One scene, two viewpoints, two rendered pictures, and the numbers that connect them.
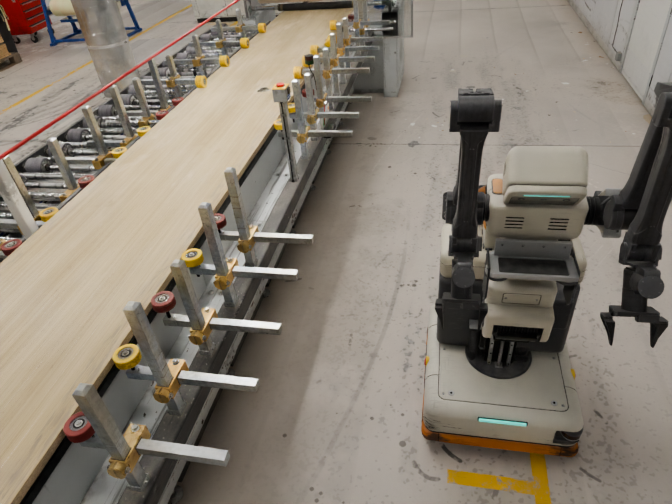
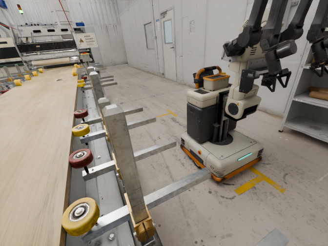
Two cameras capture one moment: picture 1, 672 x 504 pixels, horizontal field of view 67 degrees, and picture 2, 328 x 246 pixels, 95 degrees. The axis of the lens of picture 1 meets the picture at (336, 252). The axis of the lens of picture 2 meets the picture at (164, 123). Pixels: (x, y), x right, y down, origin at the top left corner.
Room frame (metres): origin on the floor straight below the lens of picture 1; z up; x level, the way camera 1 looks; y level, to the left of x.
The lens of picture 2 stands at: (0.78, 0.65, 1.26)
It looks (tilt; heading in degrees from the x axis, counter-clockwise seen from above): 28 degrees down; 321
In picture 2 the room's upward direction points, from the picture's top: 5 degrees counter-clockwise
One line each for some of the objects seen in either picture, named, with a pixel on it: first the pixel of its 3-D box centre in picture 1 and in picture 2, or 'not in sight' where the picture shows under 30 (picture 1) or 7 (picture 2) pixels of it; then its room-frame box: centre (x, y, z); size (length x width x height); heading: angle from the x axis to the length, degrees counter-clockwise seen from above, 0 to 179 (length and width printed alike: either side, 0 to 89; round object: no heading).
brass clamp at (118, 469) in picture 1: (128, 450); not in sight; (0.81, 0.62, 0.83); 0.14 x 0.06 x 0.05; 165
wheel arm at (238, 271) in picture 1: (243, 272); (121, 128); (1.54, 0.36, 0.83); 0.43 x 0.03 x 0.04; 75
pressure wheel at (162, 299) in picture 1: (166, 309); (84, 164); (1.34, 0.62, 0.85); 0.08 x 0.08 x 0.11
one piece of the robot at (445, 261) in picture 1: (504, 287); (215, 109); (1.56, -0.69, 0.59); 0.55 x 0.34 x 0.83; 76
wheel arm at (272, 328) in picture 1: (221, 324); (134, 157); (1.30, 0.43, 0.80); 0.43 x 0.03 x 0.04; 75
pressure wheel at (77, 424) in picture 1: (85, 434); not in sight; (0.86, 0.74, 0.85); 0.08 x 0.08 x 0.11
